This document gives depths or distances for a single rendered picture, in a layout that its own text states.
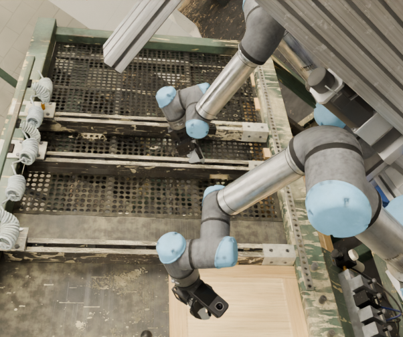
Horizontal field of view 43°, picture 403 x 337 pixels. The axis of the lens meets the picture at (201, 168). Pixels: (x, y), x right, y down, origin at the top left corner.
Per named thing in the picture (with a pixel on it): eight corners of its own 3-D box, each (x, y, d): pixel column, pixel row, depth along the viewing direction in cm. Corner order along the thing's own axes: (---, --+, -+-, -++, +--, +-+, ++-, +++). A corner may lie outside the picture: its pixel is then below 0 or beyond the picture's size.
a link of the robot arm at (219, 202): (331, 92, 103) (191, 188, 136) (335, 134, 97) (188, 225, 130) (369, 117, 108) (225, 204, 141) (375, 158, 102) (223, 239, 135)
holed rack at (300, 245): (314, 289, 187) (314, 289, 187) (306, 289, 187) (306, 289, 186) (256, 41, 300) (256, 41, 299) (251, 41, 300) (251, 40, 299)
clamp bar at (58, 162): (274, 185, 228) (288, 147, 211) (-1, 174, 212) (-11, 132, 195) (271, 169, 235) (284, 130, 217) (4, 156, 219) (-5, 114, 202)
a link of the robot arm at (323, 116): (339, 149, 172) (314, 130, 165) (331, 122, 181) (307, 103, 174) (369, 130, 166) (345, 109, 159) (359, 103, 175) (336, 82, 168)
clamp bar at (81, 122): (266, 145, 245) (278, 107, 228) (11, 132, 230) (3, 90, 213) (263, 131, 252) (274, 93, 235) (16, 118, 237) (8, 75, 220)
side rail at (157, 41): (246, 64, 302) (250, 48, 294) (56, 50, 288) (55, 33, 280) (245, 56, 307) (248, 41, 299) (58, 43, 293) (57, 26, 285)
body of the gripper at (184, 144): (178, 146, 198) (166, 124, 190) (198, 138, 197) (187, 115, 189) (181, 158, 192) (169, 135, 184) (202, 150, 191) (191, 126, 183)
